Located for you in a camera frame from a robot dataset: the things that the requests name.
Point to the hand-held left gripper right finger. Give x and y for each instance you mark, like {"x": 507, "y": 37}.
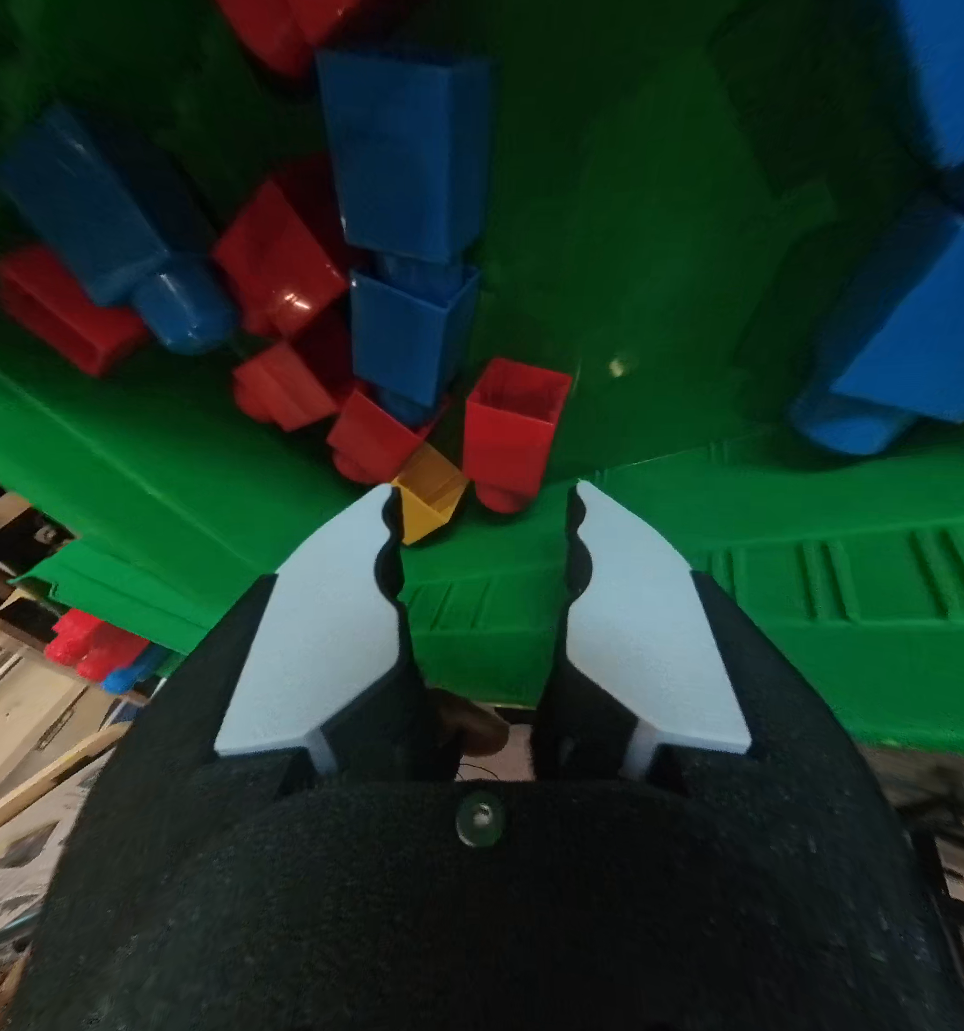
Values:
{"x": 651, "y": 636}

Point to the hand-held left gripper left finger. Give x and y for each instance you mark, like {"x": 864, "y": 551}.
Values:
{"x": 313, "y": 636}

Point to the green plastic bin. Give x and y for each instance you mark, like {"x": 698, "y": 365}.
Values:
{"x": 675, "y": 242}

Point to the pile of building blocks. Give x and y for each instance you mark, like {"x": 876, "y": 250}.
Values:
{"x": 409, "y": 153}

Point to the person's left hand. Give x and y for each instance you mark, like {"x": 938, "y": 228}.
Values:
{"x": 474, "y": 725}

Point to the blue building block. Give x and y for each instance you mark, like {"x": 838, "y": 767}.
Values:
{"x": 132, "y": 672}

